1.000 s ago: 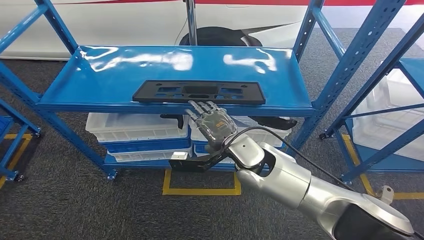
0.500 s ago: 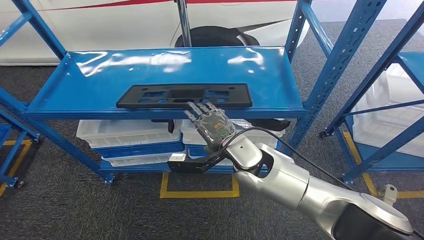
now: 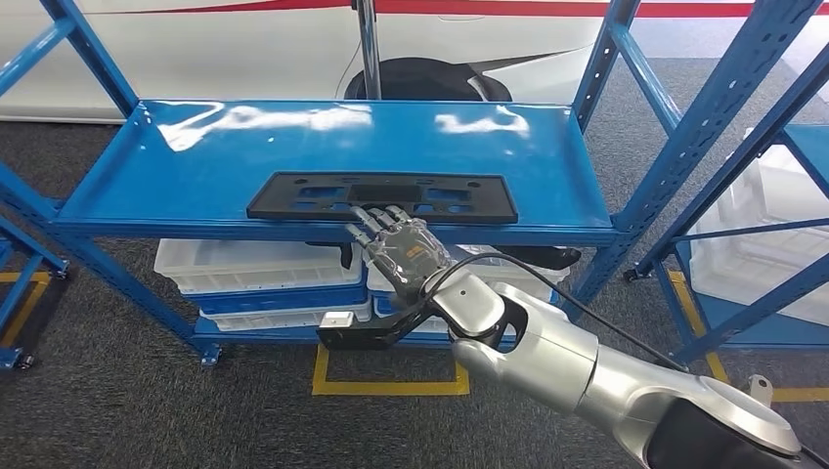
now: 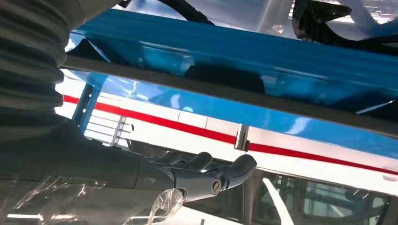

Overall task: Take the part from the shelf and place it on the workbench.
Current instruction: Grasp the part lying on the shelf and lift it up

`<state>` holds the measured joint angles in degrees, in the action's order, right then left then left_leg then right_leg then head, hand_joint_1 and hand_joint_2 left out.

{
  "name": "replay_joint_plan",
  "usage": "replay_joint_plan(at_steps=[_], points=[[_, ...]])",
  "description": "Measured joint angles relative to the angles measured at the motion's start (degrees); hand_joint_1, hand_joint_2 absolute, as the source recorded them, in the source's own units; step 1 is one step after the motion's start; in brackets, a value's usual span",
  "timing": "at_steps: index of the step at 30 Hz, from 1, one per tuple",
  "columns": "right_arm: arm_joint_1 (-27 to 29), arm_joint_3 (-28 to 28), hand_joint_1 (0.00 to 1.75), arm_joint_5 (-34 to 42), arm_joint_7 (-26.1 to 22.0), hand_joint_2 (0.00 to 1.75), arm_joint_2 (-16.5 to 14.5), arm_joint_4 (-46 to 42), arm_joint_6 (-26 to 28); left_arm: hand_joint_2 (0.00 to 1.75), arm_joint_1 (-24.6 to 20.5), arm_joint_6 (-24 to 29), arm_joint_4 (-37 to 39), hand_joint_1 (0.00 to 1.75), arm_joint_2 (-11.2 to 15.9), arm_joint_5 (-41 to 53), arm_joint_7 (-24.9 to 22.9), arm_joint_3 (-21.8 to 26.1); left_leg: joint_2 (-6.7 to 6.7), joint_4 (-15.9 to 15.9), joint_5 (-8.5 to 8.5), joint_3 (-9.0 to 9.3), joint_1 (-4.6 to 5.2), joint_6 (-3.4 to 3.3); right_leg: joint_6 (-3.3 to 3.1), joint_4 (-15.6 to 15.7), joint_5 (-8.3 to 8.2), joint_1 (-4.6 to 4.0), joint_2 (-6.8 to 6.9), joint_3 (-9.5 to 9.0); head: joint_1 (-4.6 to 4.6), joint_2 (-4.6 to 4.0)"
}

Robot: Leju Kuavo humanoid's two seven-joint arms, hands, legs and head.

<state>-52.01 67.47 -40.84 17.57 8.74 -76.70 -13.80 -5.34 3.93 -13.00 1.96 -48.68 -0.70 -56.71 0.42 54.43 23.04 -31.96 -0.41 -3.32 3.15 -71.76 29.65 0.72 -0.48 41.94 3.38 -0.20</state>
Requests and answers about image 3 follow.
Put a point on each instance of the white gantry leg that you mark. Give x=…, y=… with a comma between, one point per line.
x=761, y=388

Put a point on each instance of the blue metal shelf rack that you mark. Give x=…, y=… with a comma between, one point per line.
x=388, y=142
x=745, y=330
x=32, y=248

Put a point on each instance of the black plastic plate part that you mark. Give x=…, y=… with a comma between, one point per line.
x=382, y=194

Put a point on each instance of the yellow floor tape marking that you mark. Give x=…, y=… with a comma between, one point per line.
x=29, y=277
x=803, y=395

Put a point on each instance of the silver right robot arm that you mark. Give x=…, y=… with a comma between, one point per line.
x=550, y=356

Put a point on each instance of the black plastic trim part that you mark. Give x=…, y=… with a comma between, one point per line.
x=544, y=257
x=337, y=249

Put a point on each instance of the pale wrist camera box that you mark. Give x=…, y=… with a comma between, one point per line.
x=337, y=320

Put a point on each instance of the yellow floor tape square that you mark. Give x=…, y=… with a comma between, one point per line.
x=388, y=388

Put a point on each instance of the red barrier belt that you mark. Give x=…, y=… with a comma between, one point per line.
x=518, y=8

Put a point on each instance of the chrome barrier post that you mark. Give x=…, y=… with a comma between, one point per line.
x=369, y=52

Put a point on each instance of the white car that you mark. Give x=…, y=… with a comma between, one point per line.
x=194, y=58

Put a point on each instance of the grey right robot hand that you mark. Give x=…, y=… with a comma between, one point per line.
x=408, y=252

